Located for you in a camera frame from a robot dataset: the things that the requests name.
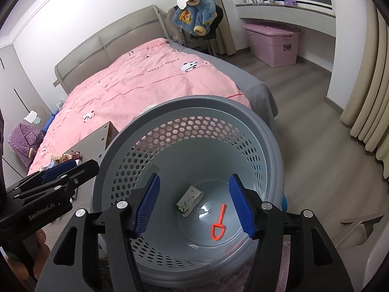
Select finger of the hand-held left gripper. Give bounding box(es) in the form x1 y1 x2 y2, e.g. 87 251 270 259
14 160 101 201
6 159 79 193

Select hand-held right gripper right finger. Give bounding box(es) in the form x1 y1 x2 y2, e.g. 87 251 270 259
228 173 354 292

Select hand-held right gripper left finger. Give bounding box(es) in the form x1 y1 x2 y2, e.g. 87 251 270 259
36 173 161 292

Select grey perforated plastic basket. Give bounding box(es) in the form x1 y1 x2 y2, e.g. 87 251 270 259
89 96 284 286

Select person's left hand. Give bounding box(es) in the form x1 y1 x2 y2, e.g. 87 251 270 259
0 230 52 292

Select beige snack wrapper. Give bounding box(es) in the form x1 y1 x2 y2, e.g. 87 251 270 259
50 155 72 167

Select wooden table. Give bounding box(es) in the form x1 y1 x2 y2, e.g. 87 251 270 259
39 121 120 250

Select red plastic wand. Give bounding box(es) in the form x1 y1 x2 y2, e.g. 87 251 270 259
211 204 228 241

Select small white green carton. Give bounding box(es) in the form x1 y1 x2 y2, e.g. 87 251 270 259
174 185 203 218

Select white folded cloth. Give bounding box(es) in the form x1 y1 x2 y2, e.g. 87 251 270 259
24 109 41 125

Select white wardrobe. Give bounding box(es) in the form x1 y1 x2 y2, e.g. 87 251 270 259
0 38 52 165

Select pink panda print blanket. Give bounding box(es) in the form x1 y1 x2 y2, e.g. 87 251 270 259
27 38 253 177

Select grey bed sheet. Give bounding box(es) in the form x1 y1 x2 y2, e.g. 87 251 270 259
166 38 278 128

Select grey bed headboard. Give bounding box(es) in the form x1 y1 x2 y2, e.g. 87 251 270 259
54 4 171 95

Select grey stool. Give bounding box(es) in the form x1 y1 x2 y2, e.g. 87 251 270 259
340 213 389 280

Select pink plastic storage box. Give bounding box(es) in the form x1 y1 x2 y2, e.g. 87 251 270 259
243 23 301 68

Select grey chair with clothes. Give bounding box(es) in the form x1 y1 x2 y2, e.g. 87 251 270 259
167 6 224 57

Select black garment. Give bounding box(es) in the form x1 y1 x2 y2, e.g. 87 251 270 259
213 6 224 28

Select white curved window bench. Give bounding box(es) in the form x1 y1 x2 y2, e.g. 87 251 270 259
235 1 336 37

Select blue fleece jacket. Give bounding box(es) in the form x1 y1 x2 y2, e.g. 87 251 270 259
172 0 218 37

